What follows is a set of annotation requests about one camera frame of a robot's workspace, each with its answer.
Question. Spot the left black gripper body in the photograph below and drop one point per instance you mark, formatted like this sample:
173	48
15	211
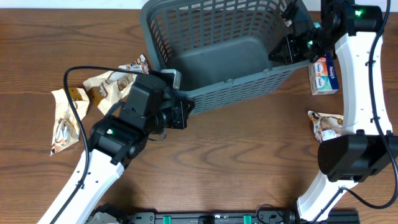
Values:
174	116

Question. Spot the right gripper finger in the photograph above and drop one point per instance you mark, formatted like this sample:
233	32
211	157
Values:
281	52
290	12

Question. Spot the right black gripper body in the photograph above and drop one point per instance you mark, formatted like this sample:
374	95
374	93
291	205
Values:
288	48

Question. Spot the grey plastic slotted basket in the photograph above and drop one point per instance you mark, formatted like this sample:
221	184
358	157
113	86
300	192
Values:
220	47

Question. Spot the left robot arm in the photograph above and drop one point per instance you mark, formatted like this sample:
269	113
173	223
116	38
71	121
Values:
114	142

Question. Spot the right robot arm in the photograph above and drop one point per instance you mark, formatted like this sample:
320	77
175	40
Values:
367	143

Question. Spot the cream snack pouch upper left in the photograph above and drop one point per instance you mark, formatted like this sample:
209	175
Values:
108	88

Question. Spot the cream snack pouch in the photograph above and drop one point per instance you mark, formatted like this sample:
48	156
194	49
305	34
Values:
108	88
325	126
66	131

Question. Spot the cream snack pouch right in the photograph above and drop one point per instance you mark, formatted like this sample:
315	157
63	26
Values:
325	126

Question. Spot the cream snack pouch far left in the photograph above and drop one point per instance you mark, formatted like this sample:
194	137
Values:
66	131

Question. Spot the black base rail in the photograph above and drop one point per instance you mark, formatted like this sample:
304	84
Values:
265	214

